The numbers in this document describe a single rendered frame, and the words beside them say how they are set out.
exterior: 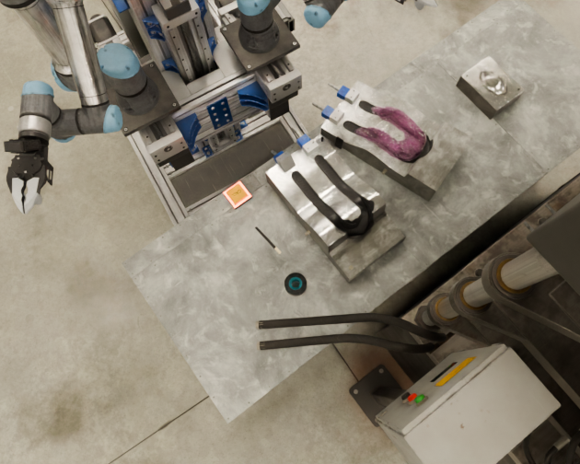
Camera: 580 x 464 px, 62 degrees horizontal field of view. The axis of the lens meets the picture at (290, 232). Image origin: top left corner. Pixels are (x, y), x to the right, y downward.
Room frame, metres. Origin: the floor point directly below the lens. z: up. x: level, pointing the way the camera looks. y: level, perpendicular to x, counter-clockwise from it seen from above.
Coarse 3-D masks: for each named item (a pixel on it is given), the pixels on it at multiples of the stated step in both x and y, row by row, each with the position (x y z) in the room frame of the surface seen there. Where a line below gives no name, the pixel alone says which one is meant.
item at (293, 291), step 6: (288, 276) 0.35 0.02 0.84; (294, 276) 0.35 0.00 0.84; (300, 276) 0.35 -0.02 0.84; (288, 282) 0.33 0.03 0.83; (300, 282) 0.33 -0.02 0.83; (306, 282) 0.33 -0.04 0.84; (288, 288) 0.31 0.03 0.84; (294, 288) 0.31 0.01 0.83; (300, 288) 0.31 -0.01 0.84; (306, 288) 0.31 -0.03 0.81; (294, 294) 0.29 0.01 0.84; (300, 294) 0.29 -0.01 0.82
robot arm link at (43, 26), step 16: (0, 0) 0.99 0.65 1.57; (16, 0) 0.98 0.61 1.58; (32, 0) 0.99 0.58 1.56; (32, 16) 0.99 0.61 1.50; (48, 16) 1.01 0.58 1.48; (32, 32) 1.00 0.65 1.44; (48, 32) 0.99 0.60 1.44; (48, 48) 0.99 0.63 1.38; (64, 64) 0.99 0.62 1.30; (64, 80) 0.98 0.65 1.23
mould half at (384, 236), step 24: (312, 168) 0.74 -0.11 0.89; (336, 168) 0.73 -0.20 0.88; (288, 192) 0.65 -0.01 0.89; (336, 192) 0.63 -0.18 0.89; (360, 192) 0.61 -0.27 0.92; (312, 216) 0.55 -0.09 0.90; (384, 216) 0.53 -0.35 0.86; (336, 240) 0.44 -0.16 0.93; (360, 240) 0.45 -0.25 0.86; (384, 240) 0.44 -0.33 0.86; (336, 264) 0.37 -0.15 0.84; (360, 264) 0.36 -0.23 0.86
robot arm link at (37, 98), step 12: (24, 84) 0.81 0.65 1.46; (36, 84) 0.81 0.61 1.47; (48, 84) 0.82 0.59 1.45; (24, 96) 0.77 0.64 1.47; (36, 96) 0.77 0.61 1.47; (48, 96) 0.78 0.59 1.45; (24, 108) 0.74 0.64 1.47; (36, 108) 0.74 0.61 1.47; (48, 108) 0.75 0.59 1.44; (48, 120) 0.71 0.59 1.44
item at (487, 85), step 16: (480, 64) 1.11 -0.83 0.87; (496, 64) 1.10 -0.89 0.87; (464, 80) 1.05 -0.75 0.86; (480, 80) 1.04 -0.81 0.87; (496, 80) 1.04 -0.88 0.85; (512, 80) 1.02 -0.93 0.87; (480, 96) 0.97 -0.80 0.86; (496, 96) 0.96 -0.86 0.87; (512, 96) 0.95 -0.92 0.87; (496, 112) 0.90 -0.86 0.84
